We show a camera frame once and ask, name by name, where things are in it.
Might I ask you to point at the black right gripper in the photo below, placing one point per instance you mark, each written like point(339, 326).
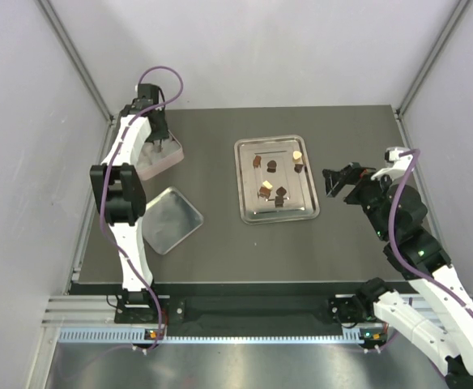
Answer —
point(354, 173)

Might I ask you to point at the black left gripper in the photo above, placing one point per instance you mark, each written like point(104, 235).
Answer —
point(162, 133)

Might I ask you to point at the cream heart chocolate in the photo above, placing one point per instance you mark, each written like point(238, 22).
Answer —
point(297, 158)

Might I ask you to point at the dark rounded triangle chocolate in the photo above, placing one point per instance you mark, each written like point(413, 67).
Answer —
point(271, 166)

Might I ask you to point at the milk chocolate block top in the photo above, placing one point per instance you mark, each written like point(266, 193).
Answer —
point(257, 161)

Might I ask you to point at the milk chocolate block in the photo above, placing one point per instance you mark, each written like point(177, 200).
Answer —
point(257, 161)
point(264, 192)

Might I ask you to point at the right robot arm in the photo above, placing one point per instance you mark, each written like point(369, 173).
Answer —
point(396, 212)

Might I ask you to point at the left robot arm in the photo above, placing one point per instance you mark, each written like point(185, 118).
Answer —
point(121, 202)

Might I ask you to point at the pink chocolate tin box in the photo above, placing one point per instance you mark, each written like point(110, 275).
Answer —
point(150, 163)

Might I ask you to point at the dark ridged chocolate square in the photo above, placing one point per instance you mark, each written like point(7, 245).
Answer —
point(281, 191)

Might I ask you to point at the steel serving tray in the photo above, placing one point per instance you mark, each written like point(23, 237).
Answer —
point(300, 201)

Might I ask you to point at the silver tin lid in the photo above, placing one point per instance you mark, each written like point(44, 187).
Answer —
point(169, 219)

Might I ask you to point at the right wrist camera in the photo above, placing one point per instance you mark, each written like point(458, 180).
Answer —
point(398, 158)

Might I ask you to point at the left aluminium corner post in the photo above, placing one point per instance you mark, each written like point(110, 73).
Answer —
point(58, 28)

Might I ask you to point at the aluminium corner post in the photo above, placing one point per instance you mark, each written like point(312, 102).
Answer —
point(58, 28)
point(452, 22)

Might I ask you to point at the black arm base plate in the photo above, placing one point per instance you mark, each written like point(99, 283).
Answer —
point(226, 311)

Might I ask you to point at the aluminium frame rail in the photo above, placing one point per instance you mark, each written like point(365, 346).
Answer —
point(95, 310)

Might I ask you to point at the right aluminium corner post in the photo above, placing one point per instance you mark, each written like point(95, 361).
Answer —
point(452, 22)

